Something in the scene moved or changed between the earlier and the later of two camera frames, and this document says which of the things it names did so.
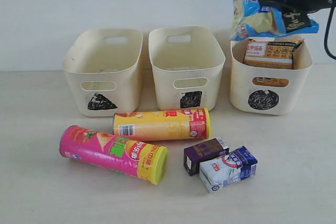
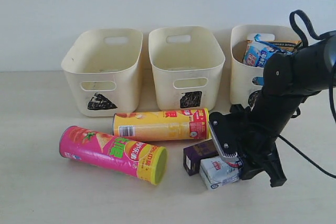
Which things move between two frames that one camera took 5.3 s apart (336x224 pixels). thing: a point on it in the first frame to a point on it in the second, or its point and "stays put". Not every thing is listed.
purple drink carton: [193, 156] stays put
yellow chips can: [185, 124] stays put
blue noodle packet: [250, 18] to [256, 54]
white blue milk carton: [227, 169] stays put
